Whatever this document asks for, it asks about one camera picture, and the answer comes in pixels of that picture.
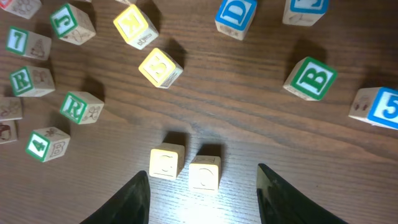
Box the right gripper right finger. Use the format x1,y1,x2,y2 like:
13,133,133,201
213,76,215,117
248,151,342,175
256,164,347,224

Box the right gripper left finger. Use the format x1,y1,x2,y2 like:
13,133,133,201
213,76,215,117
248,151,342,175
81,170,150,224

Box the yellow C block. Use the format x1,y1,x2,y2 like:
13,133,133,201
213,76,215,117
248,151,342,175
149,142,185,180

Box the yellow O block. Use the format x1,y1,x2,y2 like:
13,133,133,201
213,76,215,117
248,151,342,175
188,155,221,194

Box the green r block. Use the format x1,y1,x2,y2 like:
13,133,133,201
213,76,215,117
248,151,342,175
9,66,55,97
60,91,104,124

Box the green 4 block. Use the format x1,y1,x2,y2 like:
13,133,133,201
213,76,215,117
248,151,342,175
25,127,71,162

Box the green B block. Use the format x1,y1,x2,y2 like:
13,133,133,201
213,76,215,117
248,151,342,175
283,57,338,101

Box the yellow S block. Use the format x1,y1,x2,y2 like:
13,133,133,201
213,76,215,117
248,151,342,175
139,48,183,89

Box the blue 5 block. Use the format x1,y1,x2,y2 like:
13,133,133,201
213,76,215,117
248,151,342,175
348,86,397,130

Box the yellow block lower left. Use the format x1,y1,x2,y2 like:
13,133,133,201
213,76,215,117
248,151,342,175
0,121,17,144

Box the green V block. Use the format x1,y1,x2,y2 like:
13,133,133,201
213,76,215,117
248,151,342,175
1,96,23,121

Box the yellow K block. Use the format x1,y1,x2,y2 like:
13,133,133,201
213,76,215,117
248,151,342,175
113,4,159,50

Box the green J block left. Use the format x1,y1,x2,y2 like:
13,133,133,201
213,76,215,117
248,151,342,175
50,3,96,45

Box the blue D block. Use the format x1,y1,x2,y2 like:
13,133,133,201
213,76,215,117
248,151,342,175
215,0,257,40

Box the blue I block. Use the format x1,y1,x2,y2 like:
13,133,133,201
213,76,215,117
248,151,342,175
282,0,329,27

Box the green 7 block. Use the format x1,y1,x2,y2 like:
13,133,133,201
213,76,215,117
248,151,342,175
6,26,52,60

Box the red U block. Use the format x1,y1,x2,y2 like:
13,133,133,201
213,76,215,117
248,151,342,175
1,0,42,19

